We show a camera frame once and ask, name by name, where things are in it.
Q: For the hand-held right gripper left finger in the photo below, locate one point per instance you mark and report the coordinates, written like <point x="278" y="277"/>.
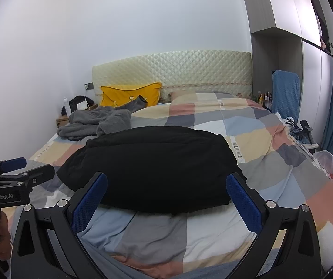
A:
<point x="89" y="203"/>

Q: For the black garment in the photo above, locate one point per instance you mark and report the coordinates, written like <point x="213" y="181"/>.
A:
<point x="154" y="165"/>

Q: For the grey wall switch panel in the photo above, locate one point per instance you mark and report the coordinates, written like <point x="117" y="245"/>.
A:
<point x="88" y="86"/>

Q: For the grey wardrobe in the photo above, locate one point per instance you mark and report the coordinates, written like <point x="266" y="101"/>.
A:
<point x="288" y="5"/>

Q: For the row of bottles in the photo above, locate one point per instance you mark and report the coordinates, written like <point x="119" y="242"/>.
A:
<point x="265" y="98"/>

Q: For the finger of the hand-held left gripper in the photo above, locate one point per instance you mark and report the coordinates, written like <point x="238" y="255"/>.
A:
<point x="15" y="162"/>
<point x="40" y="173"/>

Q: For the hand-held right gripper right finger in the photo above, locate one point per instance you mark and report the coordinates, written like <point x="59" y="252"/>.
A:
<point x="243" y="206"/>

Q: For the black device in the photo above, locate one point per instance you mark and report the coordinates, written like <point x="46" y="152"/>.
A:
<point x="306" y="126"/>

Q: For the checked blanket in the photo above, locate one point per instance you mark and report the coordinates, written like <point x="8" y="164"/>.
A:
<point x="213" y="238"/>

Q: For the white bottle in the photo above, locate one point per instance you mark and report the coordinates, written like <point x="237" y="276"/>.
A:
<point x="65" y="104"/>

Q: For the grey cloth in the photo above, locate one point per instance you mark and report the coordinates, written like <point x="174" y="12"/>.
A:
<point x="111" y="267"/>

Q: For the clear plastic bag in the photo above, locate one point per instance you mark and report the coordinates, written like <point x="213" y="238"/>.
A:
<point x="325" y="159"/>

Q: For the wooden nightstand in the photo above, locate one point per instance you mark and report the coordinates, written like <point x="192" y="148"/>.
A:
<point x="61" y="121"/>

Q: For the grey fleece garment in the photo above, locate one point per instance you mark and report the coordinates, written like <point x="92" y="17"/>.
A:
<point x="96" y="119"/>

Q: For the yellow pillow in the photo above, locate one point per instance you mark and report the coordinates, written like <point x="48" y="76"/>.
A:
<point x="119" y="94"/>

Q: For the blue chair cover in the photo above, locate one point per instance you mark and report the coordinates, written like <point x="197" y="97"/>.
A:
<point x="285" y="93"/>

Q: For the cream quilted headboard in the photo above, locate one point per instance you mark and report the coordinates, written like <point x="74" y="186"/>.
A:
<point x="183" y="66"/>

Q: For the black bag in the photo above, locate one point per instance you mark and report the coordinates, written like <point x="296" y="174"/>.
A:
<point x="76" y="100"/>

